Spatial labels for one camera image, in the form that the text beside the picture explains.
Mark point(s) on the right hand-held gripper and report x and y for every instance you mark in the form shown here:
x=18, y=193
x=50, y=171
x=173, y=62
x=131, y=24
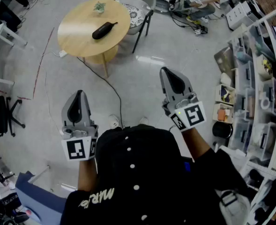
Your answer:
x=194, y=115

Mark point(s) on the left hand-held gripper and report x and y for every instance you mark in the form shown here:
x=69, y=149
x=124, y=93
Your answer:
x=76, y=149

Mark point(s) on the black glasses case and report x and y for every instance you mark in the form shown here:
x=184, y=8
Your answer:
x=102, y=30

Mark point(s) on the grey shoulder bag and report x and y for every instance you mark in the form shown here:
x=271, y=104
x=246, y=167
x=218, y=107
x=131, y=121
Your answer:
x=233, y=210

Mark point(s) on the person's left forearm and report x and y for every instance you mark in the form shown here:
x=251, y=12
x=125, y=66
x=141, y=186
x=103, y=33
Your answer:
x=87, y=174

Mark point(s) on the person's right forearm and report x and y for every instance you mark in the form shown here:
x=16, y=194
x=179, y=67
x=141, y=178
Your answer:
x=194, y=144

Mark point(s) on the person's left white shoe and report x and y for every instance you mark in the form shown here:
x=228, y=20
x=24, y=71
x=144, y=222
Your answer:
x=114, y=122

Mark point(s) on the person's white shoe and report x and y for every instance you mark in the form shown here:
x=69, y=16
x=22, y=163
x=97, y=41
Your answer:
x=143, y=121
x=114, y=122

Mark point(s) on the person's right white shoe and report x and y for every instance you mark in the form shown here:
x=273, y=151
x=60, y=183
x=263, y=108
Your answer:
x=143, y=121

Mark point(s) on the white open storage box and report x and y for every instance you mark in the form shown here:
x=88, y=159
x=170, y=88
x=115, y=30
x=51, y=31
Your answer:
x=222, y=114
x=224, y=94

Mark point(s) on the grey brown flat board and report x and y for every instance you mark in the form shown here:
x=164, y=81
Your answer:
x=224, y=58

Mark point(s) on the white power strip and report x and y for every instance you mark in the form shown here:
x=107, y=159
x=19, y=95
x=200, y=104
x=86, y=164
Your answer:
x=63, y=54

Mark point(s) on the black round bin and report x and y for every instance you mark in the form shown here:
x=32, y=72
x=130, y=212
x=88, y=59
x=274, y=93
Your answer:
x=222, y=129

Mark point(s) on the row of clear storage bins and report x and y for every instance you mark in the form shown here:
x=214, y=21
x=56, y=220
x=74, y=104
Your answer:
x=248, y=102

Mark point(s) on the round wooden table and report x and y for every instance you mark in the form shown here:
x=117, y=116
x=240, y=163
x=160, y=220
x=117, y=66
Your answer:
x=81, y=32

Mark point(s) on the patterned seat cushion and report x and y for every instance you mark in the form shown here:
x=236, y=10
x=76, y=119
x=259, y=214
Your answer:
x=135, y=15

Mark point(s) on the person's black shirt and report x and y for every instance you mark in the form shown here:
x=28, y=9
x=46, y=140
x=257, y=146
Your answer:
x=151, y=172

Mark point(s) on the blue grey seat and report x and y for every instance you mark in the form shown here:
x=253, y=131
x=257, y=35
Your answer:
x=41, y=200

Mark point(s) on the small potted plant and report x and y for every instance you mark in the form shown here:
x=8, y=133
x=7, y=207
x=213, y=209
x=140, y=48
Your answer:
x=99, y=7

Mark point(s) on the pile of black equipment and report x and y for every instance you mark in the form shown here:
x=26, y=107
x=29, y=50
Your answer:
x=9, y=207

